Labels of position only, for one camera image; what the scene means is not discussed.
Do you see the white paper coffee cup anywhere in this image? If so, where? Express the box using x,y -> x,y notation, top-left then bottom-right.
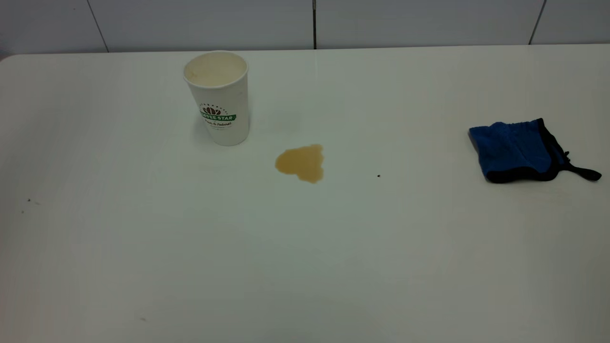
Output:
183,50 -> 250,147

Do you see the blue cloth with black trim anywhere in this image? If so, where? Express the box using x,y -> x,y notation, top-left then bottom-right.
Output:
468,118 -> 602,184

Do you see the brown coffee spill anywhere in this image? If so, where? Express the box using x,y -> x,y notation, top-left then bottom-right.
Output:
275,144 -> 325,184

